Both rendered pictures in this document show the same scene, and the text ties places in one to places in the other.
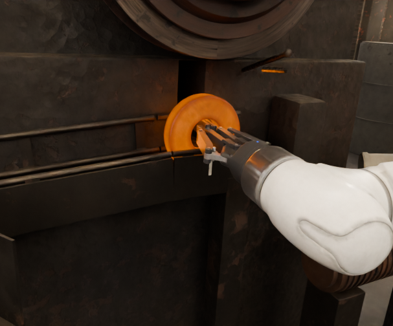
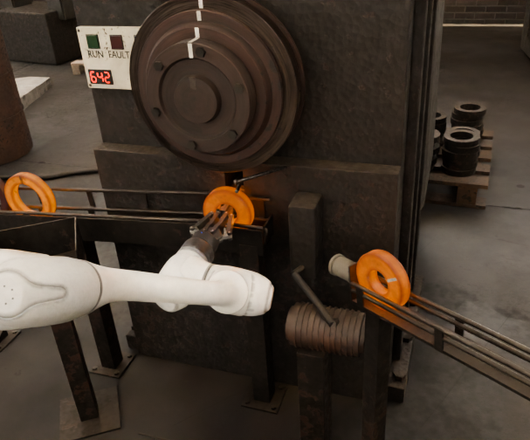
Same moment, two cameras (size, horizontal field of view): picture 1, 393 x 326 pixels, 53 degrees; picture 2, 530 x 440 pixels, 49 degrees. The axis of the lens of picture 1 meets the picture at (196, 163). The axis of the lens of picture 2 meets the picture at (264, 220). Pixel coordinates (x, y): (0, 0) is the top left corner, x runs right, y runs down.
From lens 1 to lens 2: 1.36 m
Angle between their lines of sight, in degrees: 44
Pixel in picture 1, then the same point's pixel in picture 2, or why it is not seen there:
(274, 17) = (248, 152)
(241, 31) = (227, 159)
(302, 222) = not seen: hidden behind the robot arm
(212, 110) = (228, 199)
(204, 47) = (209, 165)
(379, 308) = (488, 420)
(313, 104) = (299, 209)
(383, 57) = not seen: outside the picture
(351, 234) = not seen: hidden behind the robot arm
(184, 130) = (210, 208)
